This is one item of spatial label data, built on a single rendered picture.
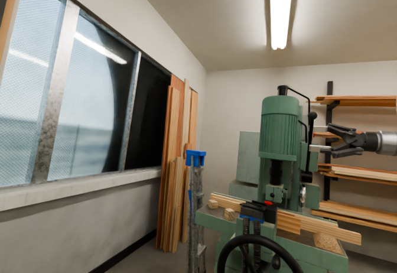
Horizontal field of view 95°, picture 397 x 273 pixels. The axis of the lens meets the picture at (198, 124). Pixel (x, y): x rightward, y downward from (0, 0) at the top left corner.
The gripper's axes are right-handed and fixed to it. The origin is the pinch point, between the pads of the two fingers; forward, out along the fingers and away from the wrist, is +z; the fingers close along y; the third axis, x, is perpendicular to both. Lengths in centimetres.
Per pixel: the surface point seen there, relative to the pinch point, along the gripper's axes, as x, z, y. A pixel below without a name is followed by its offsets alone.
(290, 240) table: -26.0, 6.2, -32.5
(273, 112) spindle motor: 7.3, 16.2, 8.4
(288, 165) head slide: -22.8, 9.1, 4.1
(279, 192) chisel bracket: -22.7, 11.8, -14.1
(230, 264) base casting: -39, 29, -44
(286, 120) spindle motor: 4.3, 10.4, 6.5
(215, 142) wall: -156, 138, 168
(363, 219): -196, -69, 102
